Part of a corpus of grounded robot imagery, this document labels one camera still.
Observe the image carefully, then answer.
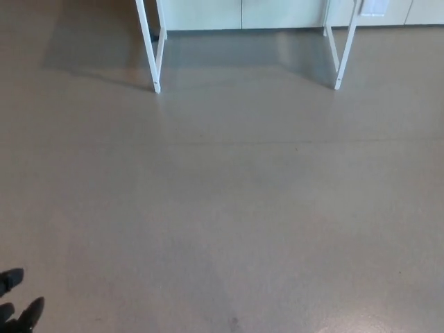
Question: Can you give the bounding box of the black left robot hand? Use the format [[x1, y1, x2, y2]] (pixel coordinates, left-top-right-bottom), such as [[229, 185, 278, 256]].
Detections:
[[0, 267, 45, 333]]

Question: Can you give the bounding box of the white desk leg frame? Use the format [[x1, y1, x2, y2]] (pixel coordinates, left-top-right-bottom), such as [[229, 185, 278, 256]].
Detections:
[[323, 0, 364, 91], [135, 0, 168, 94]]

